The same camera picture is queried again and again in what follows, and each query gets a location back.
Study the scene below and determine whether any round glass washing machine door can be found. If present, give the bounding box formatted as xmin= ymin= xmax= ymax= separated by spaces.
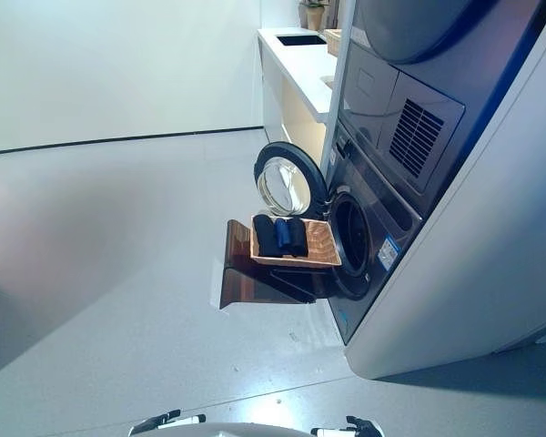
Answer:
xmin=254 ymin=141 xmax=330 ymax=218

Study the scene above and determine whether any dark grey washing machine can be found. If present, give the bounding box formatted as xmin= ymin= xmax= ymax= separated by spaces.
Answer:
xmin=316 ymin=120 xmax=424 ymax=346

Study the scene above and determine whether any blue folded garment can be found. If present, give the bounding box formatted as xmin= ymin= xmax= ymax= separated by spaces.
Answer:
xmin=274 ymin=218 xmax=291 ymax=249

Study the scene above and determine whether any black folded garment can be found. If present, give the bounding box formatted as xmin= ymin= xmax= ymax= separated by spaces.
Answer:
xmin=254 ymin=215 xmax=285 ymax=258

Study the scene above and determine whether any dark rolled garment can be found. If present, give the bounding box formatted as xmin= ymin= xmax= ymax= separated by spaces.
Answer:
xmin=283 ymin=218 xmax=308 ymax=259

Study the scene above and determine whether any woven wicker laundry basket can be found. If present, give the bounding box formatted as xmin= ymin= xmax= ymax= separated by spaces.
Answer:
xmin=249 ymin=214 xmax=341 ymax=268

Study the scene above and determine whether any brown wooden step stool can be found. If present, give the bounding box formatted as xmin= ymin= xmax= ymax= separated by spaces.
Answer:
xmin=212 ymin=218 xmax=331 ymax=311

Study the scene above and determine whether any white counter cabinet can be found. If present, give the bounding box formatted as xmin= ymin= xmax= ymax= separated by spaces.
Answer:
xmin=256 ymin=27 xmax=342 ymax=158

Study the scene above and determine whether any dark grey stacked dryer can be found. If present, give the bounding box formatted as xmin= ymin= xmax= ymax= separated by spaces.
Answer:
xmin=336 ymin=0 xmax=546 ymax=212

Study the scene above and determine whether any black recessed sink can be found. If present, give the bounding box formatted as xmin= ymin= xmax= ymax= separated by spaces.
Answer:
xmin=275 ymin=33 xmax=328 ymax=47

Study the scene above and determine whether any small wicker basket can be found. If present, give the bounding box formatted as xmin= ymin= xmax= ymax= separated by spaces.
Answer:
xmin=323 ymin=28 xmax=343 ymax=56

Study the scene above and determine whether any beige plant pot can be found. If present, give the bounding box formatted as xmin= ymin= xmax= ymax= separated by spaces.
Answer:
xmin=305 ymin=5 xmax=324 ymax=32

